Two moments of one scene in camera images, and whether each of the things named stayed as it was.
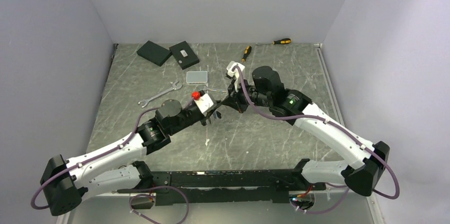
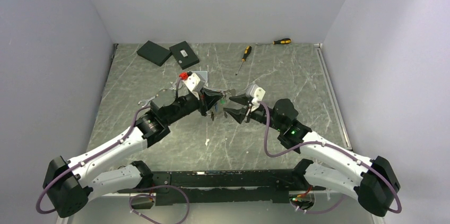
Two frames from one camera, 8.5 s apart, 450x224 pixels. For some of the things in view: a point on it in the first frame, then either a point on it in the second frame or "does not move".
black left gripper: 203,121 to 208,98
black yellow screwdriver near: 246,52 does not move
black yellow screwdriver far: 280,41 does not move
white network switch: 197,77 does not move
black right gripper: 234,98 to 238,114
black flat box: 155,53 does not move
